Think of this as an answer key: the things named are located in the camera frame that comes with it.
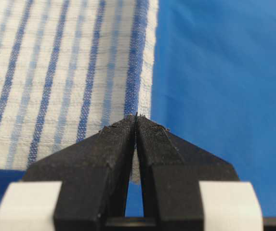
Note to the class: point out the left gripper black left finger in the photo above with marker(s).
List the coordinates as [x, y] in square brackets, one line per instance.
[75, 188]

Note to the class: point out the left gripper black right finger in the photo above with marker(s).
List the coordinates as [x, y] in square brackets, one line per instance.
[189, 189]

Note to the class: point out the blue table cloth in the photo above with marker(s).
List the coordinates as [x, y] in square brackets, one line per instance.
[214, 84]

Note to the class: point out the blue striped white towel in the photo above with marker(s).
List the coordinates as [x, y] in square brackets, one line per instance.
[69, 68]

